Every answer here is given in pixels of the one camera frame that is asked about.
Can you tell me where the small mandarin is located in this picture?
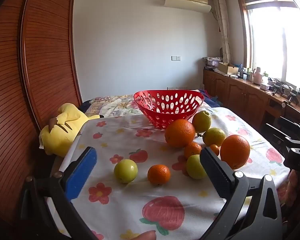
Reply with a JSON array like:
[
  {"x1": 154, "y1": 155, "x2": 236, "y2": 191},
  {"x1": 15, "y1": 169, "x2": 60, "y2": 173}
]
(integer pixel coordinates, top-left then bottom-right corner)
[
  {"x1": 184, "y1": 142, "x2": 202, "y2": 159},
  {"x1": 147, "y1": 164, "x2": 171, "y2": 186}
]

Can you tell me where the patterned curtain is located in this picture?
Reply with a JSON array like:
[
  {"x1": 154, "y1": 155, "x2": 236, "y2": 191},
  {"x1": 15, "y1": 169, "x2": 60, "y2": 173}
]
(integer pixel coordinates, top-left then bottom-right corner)
[{"x1": 212, "y1": 0, "x2": 233, "y2": 64}]

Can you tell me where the wooden framed window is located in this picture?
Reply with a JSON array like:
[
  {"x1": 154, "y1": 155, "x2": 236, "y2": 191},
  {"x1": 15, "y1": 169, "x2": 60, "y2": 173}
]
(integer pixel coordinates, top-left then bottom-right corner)
[{"x1": 236, "y1": 0, "x2": 300, "y2": 93}]

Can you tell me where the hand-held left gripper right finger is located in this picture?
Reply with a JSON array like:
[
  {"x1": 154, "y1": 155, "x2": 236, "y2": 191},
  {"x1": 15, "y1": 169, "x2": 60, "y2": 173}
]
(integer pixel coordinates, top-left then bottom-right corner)
[{"x1": 199, "y1": 147, "x2": 283, "y2": 240}]

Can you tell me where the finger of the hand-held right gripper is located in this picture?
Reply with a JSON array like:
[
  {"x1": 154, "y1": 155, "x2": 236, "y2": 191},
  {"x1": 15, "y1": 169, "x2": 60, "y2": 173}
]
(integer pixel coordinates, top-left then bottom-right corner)
[
  {"x1": 264, "y1": 123, "x2": 292, "y2": 152},
  {"x1": 277, "y1": 116, "x2": 300, "y2": 139}
]

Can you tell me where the large orange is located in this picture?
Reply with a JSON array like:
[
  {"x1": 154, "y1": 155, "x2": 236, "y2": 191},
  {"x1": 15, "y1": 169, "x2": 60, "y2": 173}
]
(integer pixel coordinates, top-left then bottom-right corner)
[
  {"x1": 220, "y1": 134, "x2": 251, "y2": 170},
  {"x1": 164, "y1": 119, "x2": 196, "y2": 148}
]

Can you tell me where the red perforated plastic basket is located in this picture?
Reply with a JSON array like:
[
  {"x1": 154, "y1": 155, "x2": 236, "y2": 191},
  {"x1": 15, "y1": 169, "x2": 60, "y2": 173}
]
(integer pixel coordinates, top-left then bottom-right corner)
[{"x1": 133, "y1": 89, "x2": 204, "y2": 130}]

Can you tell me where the open cardboard box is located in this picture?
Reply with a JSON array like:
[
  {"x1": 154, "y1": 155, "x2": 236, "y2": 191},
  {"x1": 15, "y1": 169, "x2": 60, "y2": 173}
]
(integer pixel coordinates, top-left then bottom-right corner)
[{"x1": 218, "y1": 62, "x2": 239, "y2": 75}]

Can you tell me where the person's right hand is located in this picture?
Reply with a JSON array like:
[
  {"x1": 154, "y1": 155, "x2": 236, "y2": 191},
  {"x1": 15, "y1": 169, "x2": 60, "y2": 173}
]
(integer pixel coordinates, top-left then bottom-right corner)
[{"x1": 284, "y1": 169, "x2": 300, "y2": 207}]

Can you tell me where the floral bed blanket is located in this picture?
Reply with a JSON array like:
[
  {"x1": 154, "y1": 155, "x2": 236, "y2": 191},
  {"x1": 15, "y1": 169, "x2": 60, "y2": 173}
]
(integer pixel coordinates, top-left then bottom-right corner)
[{"x1": 81, "y1": 94, "x2": 153, "y2": 118}]

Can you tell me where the strawberry print white tablecloth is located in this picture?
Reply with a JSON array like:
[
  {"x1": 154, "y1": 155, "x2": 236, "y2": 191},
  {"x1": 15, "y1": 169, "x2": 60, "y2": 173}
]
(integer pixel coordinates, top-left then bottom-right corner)
[{"x1": 57, "y1": 107, "x2": 290, "y2": 240}]

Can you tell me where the brown wooden wardrobe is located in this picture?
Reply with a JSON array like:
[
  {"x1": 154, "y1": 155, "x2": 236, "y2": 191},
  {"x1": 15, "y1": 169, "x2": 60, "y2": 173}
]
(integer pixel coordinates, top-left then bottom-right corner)
[{"x1": 0, "y1": 0, "x2": 83, "y2": 227}]

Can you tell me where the yellow plush toy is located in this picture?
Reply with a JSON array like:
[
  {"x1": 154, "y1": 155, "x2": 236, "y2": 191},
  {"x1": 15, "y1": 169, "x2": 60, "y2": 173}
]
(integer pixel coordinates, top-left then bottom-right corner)
[{"x1": 39, "y1": 102, "x2": 104, "y2": 157}]

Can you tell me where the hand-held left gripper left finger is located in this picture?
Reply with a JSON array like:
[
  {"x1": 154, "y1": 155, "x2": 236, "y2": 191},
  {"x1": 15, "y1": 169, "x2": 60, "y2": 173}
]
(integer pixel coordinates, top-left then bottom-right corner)
[{"x1": 21, "y1": 146, "x2": 98, "y2": 240}]

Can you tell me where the person's left hand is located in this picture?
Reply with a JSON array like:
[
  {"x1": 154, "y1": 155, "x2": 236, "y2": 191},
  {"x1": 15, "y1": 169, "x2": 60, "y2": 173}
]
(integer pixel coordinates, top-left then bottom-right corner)
[{"x1": 129, "y1": 230, "x2": 157, "y2": 240}]

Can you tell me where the dark blue cloth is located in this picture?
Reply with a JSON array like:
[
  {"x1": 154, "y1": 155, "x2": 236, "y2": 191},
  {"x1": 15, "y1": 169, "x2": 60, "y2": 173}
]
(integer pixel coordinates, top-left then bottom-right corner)
[{"x1": 202, "y1": 90, "x2": 225, "y2": 108}]

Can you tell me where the green apple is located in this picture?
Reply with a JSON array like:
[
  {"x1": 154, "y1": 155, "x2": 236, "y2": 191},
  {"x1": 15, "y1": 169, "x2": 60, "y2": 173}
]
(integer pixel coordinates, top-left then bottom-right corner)
[
  {"x1": 186, "y1": 154, "x2": 207, "y2": 180},
  {"x1": 114, "y1": 159, "x2": 138, "y2": 184}
]

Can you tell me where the long wooden cabinet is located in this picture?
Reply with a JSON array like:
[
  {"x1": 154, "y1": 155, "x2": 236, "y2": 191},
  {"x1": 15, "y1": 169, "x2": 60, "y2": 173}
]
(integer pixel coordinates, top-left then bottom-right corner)
[{"x1": 203, "y1": 67, "x2": 300, "y2": 135}]

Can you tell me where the pink plastic bottle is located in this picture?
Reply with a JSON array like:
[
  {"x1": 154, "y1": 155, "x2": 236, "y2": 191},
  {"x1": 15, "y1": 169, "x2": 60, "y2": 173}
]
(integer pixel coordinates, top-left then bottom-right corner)
[{"x1": 253, "y1": 67, "x2": 263, "y2": 85}]

